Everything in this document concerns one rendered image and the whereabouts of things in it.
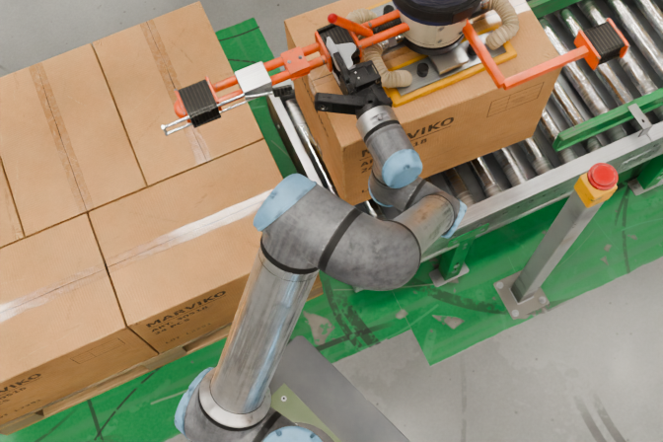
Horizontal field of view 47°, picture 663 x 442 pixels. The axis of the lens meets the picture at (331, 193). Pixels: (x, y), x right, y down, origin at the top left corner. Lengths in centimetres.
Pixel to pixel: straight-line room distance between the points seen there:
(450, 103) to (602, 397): 135
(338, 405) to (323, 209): 89
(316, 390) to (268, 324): 66
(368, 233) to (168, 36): 168
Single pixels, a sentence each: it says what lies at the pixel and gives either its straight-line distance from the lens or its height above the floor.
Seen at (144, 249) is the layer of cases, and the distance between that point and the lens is 241.
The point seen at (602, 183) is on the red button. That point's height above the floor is 104.
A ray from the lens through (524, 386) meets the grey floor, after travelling 283.
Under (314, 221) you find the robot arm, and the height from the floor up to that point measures 162.
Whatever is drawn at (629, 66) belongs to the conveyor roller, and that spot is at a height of 54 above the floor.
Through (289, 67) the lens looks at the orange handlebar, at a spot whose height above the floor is 122.
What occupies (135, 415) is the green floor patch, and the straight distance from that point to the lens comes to 286.
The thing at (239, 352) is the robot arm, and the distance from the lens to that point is 146.
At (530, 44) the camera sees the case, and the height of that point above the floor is 108.
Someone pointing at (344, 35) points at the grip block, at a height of 123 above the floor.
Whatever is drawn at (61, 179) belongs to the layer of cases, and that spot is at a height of 54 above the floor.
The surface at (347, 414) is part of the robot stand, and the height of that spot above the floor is 75.
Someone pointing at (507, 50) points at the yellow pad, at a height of 110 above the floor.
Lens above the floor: 274
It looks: 67 degrees down
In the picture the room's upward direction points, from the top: 5 degrees counter-clockwise
